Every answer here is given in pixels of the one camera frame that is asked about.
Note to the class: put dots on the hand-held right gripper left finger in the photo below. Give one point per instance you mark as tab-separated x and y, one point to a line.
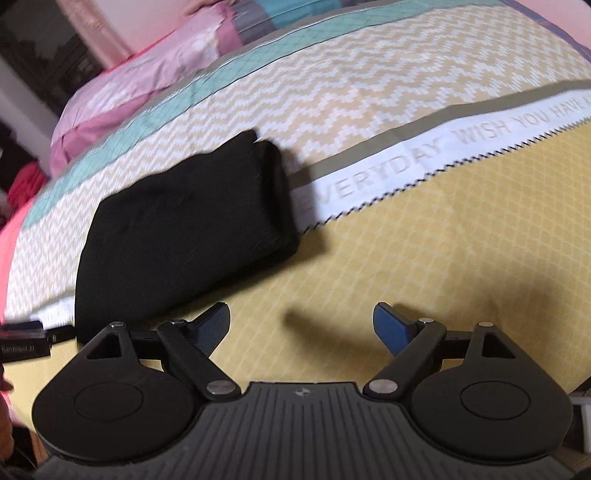
213	323

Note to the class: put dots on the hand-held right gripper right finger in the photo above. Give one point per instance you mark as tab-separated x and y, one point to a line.
390	326

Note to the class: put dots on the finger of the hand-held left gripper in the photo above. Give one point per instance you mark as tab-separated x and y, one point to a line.
60	333

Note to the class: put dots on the black pants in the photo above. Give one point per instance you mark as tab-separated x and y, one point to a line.
184	230

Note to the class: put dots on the pink bed sheet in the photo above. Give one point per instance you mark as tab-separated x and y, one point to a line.
8	258

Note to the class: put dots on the patterned quilted bedspread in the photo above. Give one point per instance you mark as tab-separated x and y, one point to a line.
415	207

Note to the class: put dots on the red cloth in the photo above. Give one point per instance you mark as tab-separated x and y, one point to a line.
27	184

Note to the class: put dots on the grey object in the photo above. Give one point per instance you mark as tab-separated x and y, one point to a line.
581	422

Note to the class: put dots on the pink pillow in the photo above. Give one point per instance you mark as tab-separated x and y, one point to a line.
134	87

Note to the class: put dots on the pink curtain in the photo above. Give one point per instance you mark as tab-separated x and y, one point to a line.
138	23

